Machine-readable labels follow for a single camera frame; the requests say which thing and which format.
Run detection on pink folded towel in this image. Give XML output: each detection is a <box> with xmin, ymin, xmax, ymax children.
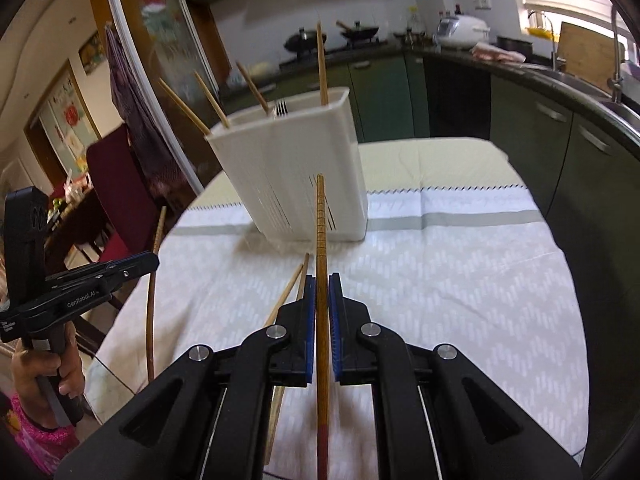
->
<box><xmin>471</xmin><ymin>42</ymin><xmax>526</xmax><ymax>64</ymax></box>

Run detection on black wok with lid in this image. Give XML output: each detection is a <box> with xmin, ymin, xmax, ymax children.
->
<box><xmin>284</xmin><ymin>28</ymin><xmax>318</xmax><ymax>56</ymax></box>

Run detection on white rice cooker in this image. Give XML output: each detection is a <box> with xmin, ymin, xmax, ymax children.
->
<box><xmin>435</xmin><ymin>14</ymin><xmax>490</xmax><ymax>50</ymax></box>

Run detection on black plastic fork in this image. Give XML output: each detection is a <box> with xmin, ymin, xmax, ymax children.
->
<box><xmin>276</xmin><ymin>99</ymin><xmax>288</xmax><ymax>117</ymax></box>

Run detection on small steel faucet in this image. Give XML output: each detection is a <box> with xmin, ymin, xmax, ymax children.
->
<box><xmin>526</xmin><ymin>10</ymin><xmax>566</xmax><ymax>72</ymax></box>

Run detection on white patterned table cloth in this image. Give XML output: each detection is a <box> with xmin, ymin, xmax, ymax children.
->
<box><xmin>86</xmin><ymin>184</ymin><xmax>589</xmax><ymax>460</ymax></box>

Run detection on steel kitchen faucet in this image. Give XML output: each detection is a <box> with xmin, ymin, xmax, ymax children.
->
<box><xmin>608</xmin><ymin>4</ymin><xmax>639</xmax><ymax>110</ymax></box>

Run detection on white plastic utensil holder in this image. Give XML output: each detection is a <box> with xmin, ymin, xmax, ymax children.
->
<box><xmin>206</xmin><ymin>87</ymin><xmax>368</xmax><ymax>242</ymax></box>

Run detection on wooden cutting board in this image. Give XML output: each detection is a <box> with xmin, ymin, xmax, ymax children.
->
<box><xmin>558</xmin><ymin>22</ymin><xmax>625</xmax><ymax>93</ymax></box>

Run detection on person left hand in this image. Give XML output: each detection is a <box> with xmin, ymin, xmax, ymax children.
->
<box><xmin>11</xmin><ymin>322</ymin><xmax>85</xmax><ymax>430</ymax></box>

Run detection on steel double sink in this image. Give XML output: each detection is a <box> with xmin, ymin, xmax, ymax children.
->
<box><xmin>525</xmin><ymin>67</ymin><xmax>639</xmax><ymax>131</ymax></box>

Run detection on black pan with lid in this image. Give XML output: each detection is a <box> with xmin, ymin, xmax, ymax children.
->
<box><xmin>335</xmin><ymin>20</ymin><xmax>378</xmax><ymax>44</ymax></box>

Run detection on checkered apron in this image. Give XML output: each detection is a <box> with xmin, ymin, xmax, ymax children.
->
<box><xmin>104</xmin><ymin>24</ymin><xmax>186</xmax><ymax>197</ymax></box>

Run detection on wooden chopstick red end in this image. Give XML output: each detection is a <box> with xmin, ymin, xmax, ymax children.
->
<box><xmin>316</xmin><ymin>174</ymin><xmax>331</xmax><ymax>480</ymax></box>
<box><xmin>145</xmin><ymin>206</ymin><xmax>166</xmax><ymax>384</ymax></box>

